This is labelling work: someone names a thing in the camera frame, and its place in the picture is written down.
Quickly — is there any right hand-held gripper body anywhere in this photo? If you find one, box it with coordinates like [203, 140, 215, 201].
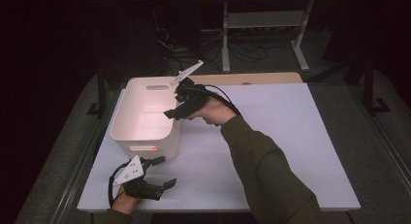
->
[170, 59, 211, 112]

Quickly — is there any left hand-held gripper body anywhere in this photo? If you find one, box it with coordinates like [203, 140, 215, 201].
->
[112, 154, 165, 202]

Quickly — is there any white plastic storage bin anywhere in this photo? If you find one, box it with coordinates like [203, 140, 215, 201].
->
[110, 76, 182, 161]

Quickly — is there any person's right hand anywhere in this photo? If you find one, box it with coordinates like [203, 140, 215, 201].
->
[187, 97, 238, 126]

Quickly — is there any person's left hand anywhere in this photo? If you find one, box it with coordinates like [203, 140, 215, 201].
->
[111, 184, 141, 215]

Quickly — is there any black stand leg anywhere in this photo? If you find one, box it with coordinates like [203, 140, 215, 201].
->
[362, 55, 391, 117]
[86, 65, 109, 119]

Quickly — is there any grey metal stand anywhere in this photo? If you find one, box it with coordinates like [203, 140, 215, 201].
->
[222, 0, 315, 74]

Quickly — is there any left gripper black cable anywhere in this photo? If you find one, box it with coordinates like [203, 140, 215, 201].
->
[108, 162, 130, 208]

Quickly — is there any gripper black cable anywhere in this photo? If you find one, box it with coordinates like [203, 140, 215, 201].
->
[193, 84, 242, 117]
[108, 162, 130, 208]

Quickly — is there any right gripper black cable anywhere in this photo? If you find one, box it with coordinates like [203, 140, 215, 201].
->
[193, 84, 242, 117]

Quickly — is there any tangle of floor cables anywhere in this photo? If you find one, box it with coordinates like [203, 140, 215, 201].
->
[154, 26, 269, 75]

